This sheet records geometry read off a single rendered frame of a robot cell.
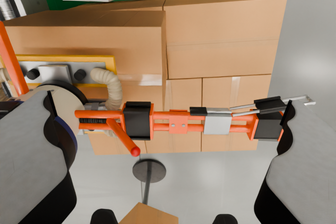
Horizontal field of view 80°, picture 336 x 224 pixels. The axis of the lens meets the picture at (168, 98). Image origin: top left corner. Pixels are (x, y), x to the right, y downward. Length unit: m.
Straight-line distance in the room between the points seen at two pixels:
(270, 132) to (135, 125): 0.36
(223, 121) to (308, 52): 1.55
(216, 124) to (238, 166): 2.04
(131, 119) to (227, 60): 0.78
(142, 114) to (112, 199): 2.64
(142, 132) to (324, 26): 1.72
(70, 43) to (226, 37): 0.75
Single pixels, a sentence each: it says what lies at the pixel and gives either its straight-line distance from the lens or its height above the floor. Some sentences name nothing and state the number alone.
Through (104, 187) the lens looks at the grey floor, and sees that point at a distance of 2.94.
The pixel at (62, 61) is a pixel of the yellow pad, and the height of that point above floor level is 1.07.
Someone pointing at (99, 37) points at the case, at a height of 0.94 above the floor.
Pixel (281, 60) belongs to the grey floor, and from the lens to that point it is 1.95.
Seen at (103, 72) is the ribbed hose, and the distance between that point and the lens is 0.59.
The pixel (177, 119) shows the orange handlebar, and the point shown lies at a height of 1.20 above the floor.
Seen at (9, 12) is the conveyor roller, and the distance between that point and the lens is 1.38.
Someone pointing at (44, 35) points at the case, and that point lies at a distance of 0.83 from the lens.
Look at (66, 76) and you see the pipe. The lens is 0.66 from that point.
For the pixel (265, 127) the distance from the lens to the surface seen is 0.59.
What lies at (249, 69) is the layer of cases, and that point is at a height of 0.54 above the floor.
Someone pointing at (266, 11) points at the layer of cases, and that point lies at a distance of 1.19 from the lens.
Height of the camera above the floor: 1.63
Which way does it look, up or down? 60 degrees down
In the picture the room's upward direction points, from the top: 177 degrees counter-clockwise
